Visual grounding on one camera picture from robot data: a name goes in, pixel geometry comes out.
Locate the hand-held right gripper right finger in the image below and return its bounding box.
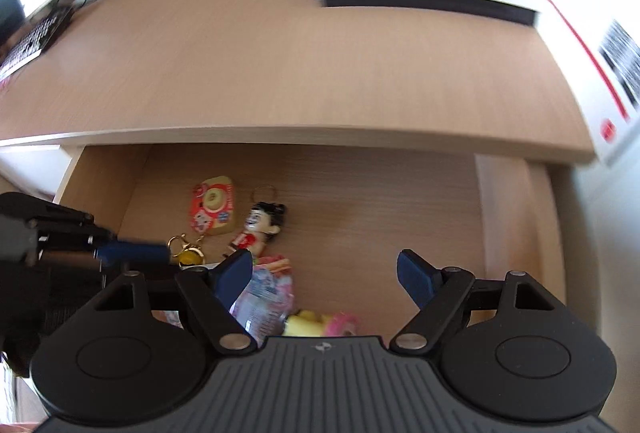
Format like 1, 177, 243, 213
390, 250, 556, 353

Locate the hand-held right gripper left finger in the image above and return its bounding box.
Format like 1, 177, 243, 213
95, 249, 256, 356

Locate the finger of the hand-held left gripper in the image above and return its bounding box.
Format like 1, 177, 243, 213
30, 203, 169, 270

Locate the yellow keychain with gold clasp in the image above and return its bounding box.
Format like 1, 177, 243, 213
167, 234, 207, 270

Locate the wooden drawer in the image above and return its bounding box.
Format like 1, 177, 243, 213
52, 140, 556, 344

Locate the yellow pink soft toy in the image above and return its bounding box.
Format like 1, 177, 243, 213
281, 309, 362, 339

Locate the black keyboard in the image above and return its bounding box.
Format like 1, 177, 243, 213
0, 4, 77, 84

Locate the white carton with red label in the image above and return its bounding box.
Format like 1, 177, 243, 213
536, 0, 640, 166

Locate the dark round object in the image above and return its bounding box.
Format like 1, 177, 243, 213
0, 0, 27, 46

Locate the boy figure keychain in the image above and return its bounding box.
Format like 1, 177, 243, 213
223, 186, 287, 264

